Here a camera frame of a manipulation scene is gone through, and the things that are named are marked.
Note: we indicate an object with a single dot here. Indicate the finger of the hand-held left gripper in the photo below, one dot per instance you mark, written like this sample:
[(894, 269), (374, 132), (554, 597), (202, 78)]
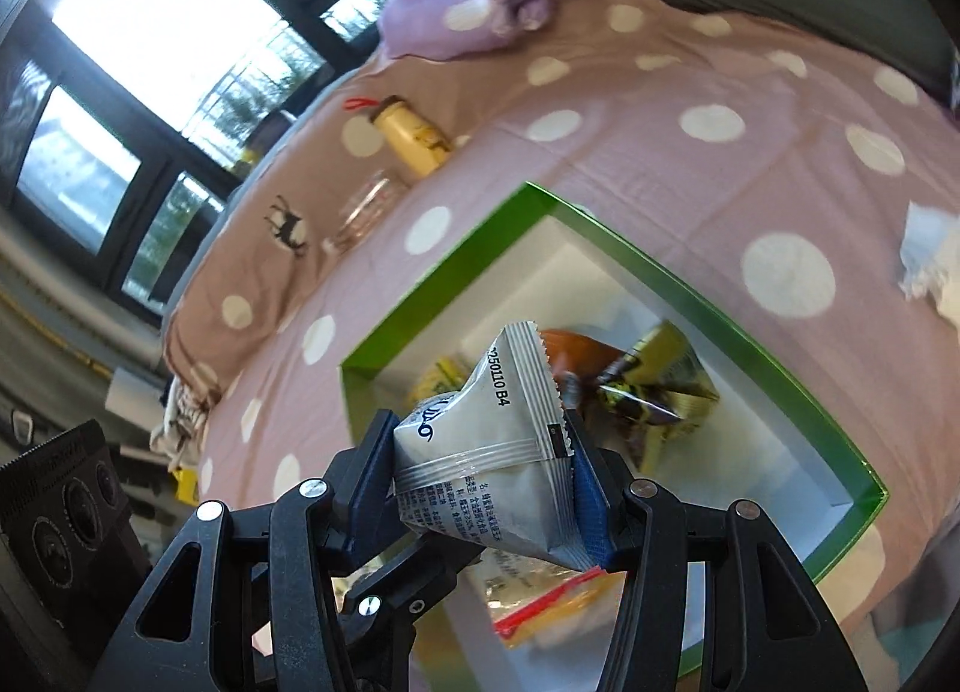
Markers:
[(390, 587)]

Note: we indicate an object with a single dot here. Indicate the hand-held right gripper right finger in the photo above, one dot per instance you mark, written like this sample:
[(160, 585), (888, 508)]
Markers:
[(592, 512)]

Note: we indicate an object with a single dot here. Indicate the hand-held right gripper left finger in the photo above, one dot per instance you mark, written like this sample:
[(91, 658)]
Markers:
[(375, 467)]

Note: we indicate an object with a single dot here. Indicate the white peanut snack packet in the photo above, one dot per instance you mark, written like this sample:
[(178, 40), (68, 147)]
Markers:
[(487, 467)]

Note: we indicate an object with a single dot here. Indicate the yellow-green snack packet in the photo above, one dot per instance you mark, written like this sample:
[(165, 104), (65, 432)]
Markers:
[(660, 385)]

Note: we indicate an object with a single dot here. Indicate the orange snack packet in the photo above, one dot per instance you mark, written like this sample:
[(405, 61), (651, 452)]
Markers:
[(577, 355)]

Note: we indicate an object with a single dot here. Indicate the green cardboard box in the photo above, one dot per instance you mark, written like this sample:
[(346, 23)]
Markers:
[(525, 287)]

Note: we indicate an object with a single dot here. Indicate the clear packet with red edge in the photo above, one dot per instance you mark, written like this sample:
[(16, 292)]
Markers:
[(547, 602)]

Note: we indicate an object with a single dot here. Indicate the pale yellow snack packet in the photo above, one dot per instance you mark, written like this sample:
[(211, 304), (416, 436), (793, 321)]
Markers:
[(442, 381)]

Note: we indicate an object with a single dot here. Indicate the yellow red packet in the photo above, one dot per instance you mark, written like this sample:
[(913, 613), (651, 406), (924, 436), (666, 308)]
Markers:
[(185, 483)]

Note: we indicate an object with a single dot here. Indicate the clear plastic bottle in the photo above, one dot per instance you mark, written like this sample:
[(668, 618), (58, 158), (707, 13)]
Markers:
[(367, 212)]

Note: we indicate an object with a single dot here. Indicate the pink polka dot bed sheet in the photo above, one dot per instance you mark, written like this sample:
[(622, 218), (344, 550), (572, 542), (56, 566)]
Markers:
[(660, 175)]

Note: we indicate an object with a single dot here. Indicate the white crumpled tissue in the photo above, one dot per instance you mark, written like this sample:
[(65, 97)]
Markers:
[(930, 257)]

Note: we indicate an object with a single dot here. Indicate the black framed window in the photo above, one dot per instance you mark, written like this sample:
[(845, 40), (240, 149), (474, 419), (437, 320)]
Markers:
[(165, 10)]

